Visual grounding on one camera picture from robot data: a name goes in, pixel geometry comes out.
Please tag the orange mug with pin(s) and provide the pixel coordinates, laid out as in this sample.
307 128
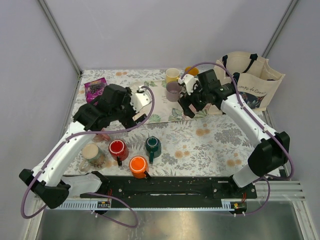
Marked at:
139 167

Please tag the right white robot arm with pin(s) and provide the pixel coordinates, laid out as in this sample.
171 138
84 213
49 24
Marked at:
270 147

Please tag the red mug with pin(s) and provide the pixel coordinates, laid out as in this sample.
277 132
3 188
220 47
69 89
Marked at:
119 151

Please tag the beige canvas tote bag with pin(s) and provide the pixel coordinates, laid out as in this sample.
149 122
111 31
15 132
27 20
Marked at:
256 81

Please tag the mauve purple mug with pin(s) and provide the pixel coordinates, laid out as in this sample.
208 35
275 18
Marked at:
173 91

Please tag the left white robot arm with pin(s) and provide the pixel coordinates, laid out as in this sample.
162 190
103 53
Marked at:
116 103

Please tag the pink patterned mug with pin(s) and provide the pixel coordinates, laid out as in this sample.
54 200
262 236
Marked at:
101 137

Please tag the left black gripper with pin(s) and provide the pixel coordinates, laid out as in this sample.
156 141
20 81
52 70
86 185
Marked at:
129 122

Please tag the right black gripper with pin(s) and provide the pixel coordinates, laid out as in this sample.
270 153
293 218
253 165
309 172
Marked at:
186 100

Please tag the dark green mug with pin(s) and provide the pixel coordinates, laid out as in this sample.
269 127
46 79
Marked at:
153 148

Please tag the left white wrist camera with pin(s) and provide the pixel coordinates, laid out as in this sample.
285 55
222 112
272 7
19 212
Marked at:
140 99

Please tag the white cable duct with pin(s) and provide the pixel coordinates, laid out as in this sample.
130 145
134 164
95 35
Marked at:
155 203

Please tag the floral tablecloth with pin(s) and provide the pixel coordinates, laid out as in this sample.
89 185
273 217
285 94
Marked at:
211 146

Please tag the blue floral mug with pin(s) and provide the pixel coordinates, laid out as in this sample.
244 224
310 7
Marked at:
192 71

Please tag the pink faceted mug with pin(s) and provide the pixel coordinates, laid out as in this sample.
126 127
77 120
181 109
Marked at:
200 114

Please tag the purple snack box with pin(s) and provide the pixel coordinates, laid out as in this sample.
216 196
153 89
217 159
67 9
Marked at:
94 89

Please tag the yellow mug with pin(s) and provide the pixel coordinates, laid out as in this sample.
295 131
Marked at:
172 75

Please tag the cream floral mug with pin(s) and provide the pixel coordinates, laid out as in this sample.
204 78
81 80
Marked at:
93 157

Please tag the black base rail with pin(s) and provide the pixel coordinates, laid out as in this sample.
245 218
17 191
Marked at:
126 187

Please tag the leaf print tray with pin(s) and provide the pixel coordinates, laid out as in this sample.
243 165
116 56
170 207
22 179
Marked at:
164 110

